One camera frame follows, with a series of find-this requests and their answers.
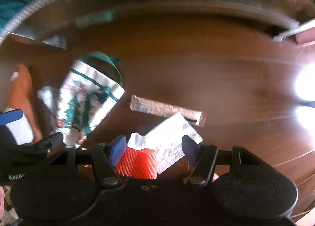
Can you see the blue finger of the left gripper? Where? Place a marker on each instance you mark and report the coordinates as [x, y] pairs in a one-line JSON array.
[[10, 116]]

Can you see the red foam fruit net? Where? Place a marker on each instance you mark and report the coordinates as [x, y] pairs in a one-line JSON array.
[[138, 164]]

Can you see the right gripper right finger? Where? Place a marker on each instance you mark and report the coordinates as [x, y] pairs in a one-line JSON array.
[[202, 158]]

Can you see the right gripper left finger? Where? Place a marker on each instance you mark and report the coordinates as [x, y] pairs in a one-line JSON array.
[[105, 158]]

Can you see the dark bench frame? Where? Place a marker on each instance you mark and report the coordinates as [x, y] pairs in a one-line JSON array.
[[46, 25]]

